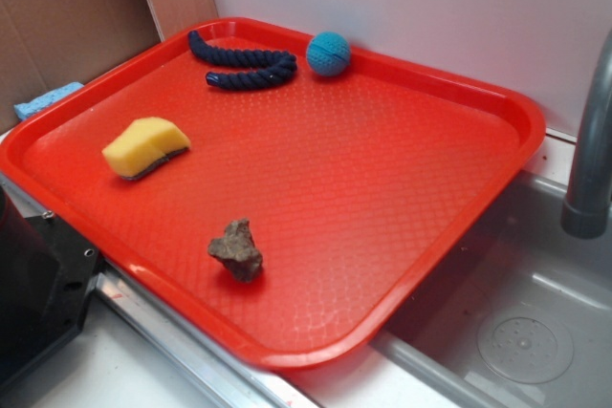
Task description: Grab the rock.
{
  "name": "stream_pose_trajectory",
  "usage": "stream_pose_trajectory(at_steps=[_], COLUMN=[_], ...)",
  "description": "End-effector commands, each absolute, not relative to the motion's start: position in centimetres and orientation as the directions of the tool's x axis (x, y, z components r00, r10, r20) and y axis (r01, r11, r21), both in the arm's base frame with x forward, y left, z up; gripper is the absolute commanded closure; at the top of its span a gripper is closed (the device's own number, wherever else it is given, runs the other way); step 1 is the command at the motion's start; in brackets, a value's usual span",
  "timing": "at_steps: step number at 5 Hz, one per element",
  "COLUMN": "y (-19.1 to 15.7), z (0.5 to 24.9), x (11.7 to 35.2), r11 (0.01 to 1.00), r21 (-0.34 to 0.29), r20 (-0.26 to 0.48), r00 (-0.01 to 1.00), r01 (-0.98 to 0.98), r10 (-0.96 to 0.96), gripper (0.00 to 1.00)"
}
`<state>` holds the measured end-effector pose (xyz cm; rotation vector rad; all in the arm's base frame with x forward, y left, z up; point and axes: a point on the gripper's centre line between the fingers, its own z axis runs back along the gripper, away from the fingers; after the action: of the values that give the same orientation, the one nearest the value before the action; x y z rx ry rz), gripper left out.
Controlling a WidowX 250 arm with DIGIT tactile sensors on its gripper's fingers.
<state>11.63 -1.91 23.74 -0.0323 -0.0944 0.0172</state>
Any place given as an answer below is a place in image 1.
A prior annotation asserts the red plastic tray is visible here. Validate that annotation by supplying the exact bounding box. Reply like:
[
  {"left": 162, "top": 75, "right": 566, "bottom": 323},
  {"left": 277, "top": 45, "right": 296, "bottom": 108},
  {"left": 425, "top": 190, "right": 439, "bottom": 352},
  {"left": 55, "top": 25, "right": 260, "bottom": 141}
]
[{"left": 1, "top": 18, "right": 545, "bottom": 370}]

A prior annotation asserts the navy blue rope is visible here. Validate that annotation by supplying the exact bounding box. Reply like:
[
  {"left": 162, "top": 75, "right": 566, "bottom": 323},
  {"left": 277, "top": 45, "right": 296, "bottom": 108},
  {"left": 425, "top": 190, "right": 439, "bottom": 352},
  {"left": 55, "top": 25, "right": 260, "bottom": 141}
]
[{"left": 186, "top": 29, "right": 298, "bottom": 91}]

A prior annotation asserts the brown rock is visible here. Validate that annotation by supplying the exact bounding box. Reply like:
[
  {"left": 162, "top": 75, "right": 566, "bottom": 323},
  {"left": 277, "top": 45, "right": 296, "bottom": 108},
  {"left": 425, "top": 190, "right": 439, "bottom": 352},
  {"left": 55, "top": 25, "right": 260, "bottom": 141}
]
[{"left": 208, "top": 218, "right": 263, "bottom": 283}]

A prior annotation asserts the yellow sponge with dark pad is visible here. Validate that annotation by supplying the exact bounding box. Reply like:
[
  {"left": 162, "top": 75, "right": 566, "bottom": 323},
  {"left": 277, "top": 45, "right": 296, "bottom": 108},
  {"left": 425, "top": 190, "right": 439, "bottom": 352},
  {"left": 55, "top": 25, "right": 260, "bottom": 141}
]
[{"left": 101, "top": 117, "right": 191, "bottom": 181}]

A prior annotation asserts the grey faucet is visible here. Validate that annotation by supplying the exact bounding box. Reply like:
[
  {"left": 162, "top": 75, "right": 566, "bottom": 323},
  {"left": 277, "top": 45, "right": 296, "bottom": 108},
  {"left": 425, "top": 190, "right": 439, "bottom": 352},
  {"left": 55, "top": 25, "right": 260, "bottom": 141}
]
[{"left": 561, "top": 36, "right": 611, "bottom": 239}]

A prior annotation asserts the grey sink basin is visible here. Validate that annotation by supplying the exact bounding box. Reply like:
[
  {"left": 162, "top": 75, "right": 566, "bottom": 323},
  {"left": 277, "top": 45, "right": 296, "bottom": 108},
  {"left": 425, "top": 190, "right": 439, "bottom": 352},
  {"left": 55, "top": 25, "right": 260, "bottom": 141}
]
[{"left": 291, "top": 173, "right": 611, "bottom": 407}]

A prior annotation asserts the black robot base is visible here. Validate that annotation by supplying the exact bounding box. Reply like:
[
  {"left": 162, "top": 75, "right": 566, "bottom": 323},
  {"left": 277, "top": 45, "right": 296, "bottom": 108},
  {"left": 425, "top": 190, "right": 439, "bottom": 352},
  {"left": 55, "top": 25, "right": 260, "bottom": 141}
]
[{"left": 1, "top": 192, "right": 101, "bottom": 391}]

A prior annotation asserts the light blue sponge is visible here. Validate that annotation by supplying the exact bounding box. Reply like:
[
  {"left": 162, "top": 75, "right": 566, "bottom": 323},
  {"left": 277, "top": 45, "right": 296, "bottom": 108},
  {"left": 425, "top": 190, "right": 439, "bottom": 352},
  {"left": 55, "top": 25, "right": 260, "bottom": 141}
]
[{"left": 13, "top": 82, "right": 83, "bottom": 121}]

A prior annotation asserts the brown cardboard panel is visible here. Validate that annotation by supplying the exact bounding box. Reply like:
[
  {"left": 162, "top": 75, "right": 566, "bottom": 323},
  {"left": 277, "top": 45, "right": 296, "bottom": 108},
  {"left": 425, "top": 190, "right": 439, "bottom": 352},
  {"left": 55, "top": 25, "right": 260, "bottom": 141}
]
[{"left": 1, "top": 0, "right": 217, "bottom": 131}]

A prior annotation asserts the blue textured ball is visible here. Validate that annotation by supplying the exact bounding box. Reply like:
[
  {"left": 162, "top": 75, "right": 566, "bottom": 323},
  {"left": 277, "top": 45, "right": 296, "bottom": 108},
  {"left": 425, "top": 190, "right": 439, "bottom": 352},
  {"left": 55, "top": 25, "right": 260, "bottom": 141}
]
[{"left": 306, "top": 32, "right": 351, "bottom": 77}]

